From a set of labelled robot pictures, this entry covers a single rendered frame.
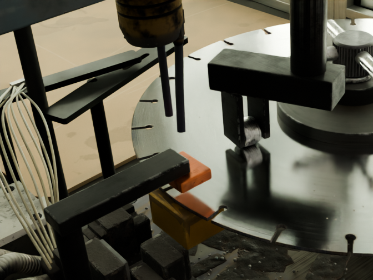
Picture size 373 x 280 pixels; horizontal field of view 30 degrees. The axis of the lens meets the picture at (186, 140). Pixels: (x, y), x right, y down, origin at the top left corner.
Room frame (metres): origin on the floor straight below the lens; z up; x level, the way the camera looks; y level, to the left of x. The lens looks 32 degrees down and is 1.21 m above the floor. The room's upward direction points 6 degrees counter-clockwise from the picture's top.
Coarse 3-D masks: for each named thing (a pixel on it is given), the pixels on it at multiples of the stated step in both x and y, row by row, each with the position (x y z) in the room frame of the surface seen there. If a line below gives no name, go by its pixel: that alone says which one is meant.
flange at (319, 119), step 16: (352, 96) 0.42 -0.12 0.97; (368, 96) 0.42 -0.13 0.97; (288, 112) 0.43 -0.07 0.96; (304, 112) 0.43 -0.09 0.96; (320, 112) 0.42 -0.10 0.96; (336, 112) 0.42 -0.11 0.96; (352, 112) 0.42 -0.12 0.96; (368, 112) 0.42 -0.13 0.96; (304, 128) 0.41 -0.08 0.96; (320, 128) 0.40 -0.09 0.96; (336, 128) 0.40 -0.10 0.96; (352, 128) 0.40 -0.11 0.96; (368, 128) 0.40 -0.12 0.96; (352, 144) 0.39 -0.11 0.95; (368, 144) 0.39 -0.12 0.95
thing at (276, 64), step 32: (320, 0) 0.38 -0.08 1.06; (320, 32) 0.38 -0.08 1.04; (224, 64) 0.40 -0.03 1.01; (256, 64) 0.40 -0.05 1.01; (288, 64) 0.39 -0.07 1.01; (320, 64) 0.38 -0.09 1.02; (224, 96) 0.41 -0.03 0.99; (256, 96) 0.39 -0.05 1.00; (288, 96) 0.38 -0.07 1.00; (320, 96) 0.37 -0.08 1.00; (224, 128) 0.41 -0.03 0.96
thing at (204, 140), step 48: (240, 48) 0.57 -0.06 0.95; (288, 48) 0.56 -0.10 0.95; (144, 96) 0.50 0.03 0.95; (192, 96) 0.49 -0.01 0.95; (144, 144) 0.42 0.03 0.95; (192, 144) 0.42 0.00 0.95; (288, 144) 0.40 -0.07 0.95; (336, 144) 0.40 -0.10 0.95; (192, 192) 0.36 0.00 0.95; (240, 192) 0.35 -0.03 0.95; (288, 192) 0.35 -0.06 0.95; (336, 192) 0.34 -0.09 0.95; (288, 240) 0.30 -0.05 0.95; (336, 240) 0.30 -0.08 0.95
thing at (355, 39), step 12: (336, 24) 0.48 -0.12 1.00; (336, 36) 0.45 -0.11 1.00; (348, 36) 0.45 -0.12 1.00; (360, 36) 0.45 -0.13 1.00; (372, 36) 0.45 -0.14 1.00; (336, 48) 0.44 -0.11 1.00; (348, 48) 0.43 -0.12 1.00; (360, 48) 0.43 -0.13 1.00; (372, 48) 0.44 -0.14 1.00; (336, 60) 0.44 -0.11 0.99; (348, 60) 0.43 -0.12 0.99; (360, 60) 0.42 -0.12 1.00; (372, 60) 0.42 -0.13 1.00; (348, 72) 0.43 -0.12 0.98; (360, 72) 0.43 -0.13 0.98; (372, 72) 0.41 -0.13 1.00
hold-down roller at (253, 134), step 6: (246, 120) 0.41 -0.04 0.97; (252, 120) 0.41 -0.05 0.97; (246, 126) 0.40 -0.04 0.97; (252, 126) 0.40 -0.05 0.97; (258, 126) 0.40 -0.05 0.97; (246, 132) 0.40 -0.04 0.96; (252, 132) 0.40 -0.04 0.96; (258, 132) 0.40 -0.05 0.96; (246, 138) 0.40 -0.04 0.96; (252, 138) 0.40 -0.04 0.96; (258, 138) 0.40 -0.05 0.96; (246, 144) 0.40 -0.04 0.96; (252, 144) 0.40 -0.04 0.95
